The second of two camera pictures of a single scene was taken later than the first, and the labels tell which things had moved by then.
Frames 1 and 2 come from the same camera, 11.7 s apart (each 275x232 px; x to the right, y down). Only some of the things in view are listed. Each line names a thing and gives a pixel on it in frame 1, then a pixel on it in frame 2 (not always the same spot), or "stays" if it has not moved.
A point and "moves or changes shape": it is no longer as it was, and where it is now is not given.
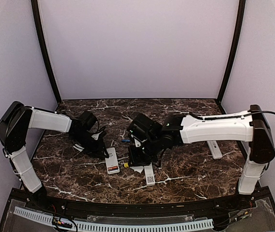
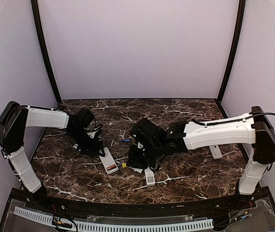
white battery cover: x=79 y=149 stays
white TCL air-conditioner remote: x=112 y=161 moves or changes shape
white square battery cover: x=137 y=168 stays
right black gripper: x=135 y=161 stays
